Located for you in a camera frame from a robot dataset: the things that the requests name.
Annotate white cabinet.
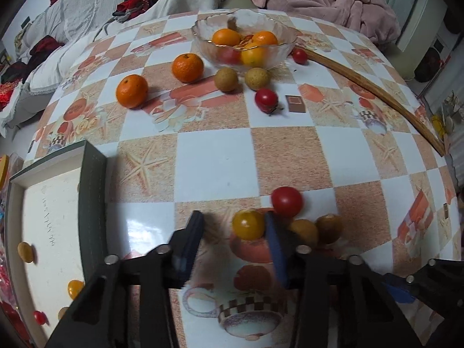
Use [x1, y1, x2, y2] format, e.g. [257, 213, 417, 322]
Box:
[397, 0, 447, 50]

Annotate yellow cherry tomato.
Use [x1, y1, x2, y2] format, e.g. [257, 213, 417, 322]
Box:
[67, 279, 85, 300]
[232, 209, 266, 241]

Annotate dark red clothes pile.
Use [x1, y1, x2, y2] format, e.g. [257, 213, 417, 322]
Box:
[0, 35, 65, 85]

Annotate clear glass bowl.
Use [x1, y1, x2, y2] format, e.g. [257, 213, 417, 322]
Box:
[191, 9, 298, 72]

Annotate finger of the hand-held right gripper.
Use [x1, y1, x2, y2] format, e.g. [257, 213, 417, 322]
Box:
[383, 258, 464, 320]

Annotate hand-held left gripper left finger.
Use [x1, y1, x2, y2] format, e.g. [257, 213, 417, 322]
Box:
[45, 210, 204, 348]

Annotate white box with dark rim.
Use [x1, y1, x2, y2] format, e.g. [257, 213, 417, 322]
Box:
[5, 139, 108, 348]

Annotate brownish cherry tomato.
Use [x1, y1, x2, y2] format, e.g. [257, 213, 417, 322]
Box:
[316, 215, 344, 244]

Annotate red embroidered cushion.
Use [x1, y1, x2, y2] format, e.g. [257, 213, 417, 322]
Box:
[0, 83, 24, 111]

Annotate grey striped sofa cover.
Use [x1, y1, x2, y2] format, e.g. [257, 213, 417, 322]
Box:
[16, 0, 230, 49]

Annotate yellow and white floor items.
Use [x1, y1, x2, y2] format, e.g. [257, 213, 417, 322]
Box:
[431, 90, 464, 147]

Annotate black and red clothes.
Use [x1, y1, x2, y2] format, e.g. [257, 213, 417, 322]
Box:
[112, 0, 182, 23]

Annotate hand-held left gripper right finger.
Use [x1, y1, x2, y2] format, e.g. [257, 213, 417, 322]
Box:
[264, 212, 423, 348]

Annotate long wooden stick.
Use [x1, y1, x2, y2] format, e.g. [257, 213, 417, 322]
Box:
[294, 46, 446, 157]

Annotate checkered printed tablecloth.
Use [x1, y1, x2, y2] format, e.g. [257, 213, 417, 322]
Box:
[23, 9, 459, 348]

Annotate orange mandarin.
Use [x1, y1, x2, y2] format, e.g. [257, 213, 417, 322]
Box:
[172, 53, 204, 83]
[241, 43, 271, 68]
[212, 29, 242, 47]
[252, 31, 279, 46]
[116, 74, 149, 109]

